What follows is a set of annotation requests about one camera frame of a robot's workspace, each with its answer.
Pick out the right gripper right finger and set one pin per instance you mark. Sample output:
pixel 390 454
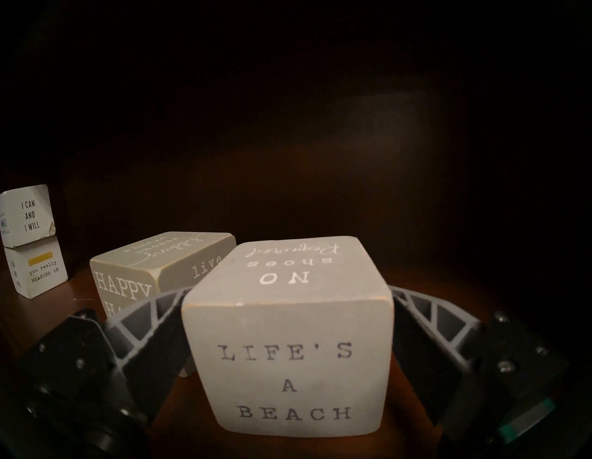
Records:
pixel 444 361

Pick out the white GROW slogan cube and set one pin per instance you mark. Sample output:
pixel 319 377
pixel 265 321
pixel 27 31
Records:
pixel 39 273
pixel 27 213

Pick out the grey HAPPY live cube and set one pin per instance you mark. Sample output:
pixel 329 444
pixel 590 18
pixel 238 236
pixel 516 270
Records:
pixel 129 263

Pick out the brown wooden bookshelf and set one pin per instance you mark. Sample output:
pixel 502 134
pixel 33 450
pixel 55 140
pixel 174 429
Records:
pixel 323 139

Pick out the grey LIFE'S A BEACH cube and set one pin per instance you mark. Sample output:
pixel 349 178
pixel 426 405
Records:
pixel 286 324

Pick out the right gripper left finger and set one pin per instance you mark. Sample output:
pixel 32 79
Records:
pixel 138 351

